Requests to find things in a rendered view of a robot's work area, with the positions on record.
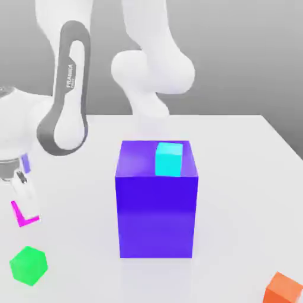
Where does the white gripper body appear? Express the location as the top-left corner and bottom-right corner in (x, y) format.
(11, 175), (41, 220)

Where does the small cyan cube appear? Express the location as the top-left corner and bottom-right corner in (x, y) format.
(154, 141), (184, 178)

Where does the small orange cube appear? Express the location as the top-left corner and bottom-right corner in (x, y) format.
(262, 271), (303, 303)

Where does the small green cube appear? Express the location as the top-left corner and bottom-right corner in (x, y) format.
(9, 246), (49, 288)

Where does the large purple box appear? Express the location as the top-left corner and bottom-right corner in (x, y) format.
(114, 140), (199, 259)

